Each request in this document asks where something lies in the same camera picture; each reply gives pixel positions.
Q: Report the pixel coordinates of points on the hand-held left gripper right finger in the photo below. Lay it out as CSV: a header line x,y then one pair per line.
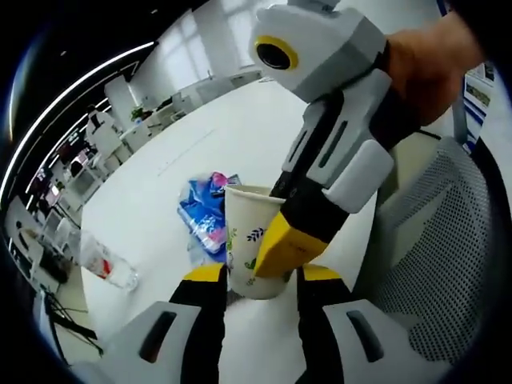
x,y
340,344

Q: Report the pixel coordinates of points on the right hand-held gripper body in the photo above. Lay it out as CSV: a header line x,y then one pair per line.
x,y
332,44

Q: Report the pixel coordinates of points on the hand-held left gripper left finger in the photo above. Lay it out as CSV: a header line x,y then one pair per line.
x,y
168,340

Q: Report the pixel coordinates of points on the white printed paper cup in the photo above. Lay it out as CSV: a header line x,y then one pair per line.
x,y
244,232

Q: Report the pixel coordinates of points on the large blue wet wipes pack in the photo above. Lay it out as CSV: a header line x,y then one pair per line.
x,y
200,182

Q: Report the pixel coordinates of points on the clear plastic water bottle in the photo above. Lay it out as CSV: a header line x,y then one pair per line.
x,y
104,260

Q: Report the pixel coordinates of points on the small glossy blue packet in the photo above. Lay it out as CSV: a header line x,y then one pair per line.
x,y
200,222

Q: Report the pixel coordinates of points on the person's right hand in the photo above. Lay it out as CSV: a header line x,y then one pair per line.
x,y
428,68

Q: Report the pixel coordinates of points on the black tripod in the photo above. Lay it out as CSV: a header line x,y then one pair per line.
x,y
68,320

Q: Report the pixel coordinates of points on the grey mesh office chair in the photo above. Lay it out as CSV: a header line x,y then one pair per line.
x,y
440,240

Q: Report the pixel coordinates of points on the white table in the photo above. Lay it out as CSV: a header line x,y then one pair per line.
x,y
160,188

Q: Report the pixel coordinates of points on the blue framed board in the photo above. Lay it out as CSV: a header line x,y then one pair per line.
x,y
478,92

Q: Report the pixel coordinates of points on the long ceiling light strip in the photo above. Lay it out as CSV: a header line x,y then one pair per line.
x,y
72,88

